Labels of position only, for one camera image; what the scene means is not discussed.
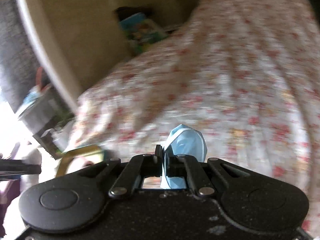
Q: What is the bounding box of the gold metal tray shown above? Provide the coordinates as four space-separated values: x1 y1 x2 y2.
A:
55 145 104 178

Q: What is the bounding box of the floral tablecloth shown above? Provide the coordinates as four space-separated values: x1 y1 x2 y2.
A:
68 0 319 236

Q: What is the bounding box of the colourful picture book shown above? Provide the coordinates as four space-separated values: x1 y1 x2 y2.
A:
120 13 168 54

